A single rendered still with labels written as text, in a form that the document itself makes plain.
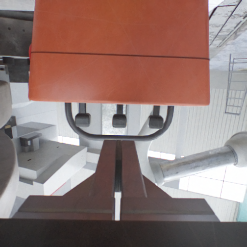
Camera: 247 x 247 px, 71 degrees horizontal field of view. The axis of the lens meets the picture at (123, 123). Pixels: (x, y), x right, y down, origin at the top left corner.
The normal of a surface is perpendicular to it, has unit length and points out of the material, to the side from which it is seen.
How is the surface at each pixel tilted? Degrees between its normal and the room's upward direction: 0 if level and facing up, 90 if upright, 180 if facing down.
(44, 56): 97
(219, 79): 90
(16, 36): 90
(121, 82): 97
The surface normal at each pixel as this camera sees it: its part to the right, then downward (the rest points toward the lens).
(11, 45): 0.40, 0.24
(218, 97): -0.32, 0.22
